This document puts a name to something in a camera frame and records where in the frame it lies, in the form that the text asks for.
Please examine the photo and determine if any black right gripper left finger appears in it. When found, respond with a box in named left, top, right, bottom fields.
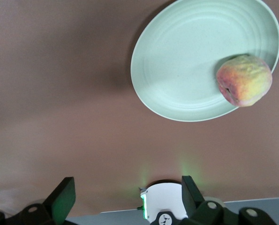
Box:
left=0, top=176, right=76, bottom=225

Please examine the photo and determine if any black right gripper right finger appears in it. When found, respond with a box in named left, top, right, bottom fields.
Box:
left=181, top=175, right=279, bottom=225

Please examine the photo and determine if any brown table cover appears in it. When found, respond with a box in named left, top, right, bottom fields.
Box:
left=0, top=0, right=279, bottom=216

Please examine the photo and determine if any pale green round plate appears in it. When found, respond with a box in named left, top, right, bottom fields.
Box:
left=130, top=0, right=279, bottom=123

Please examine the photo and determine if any yellow-pink peach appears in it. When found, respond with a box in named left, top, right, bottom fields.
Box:
left=215, top=54, right=273, bottom=108

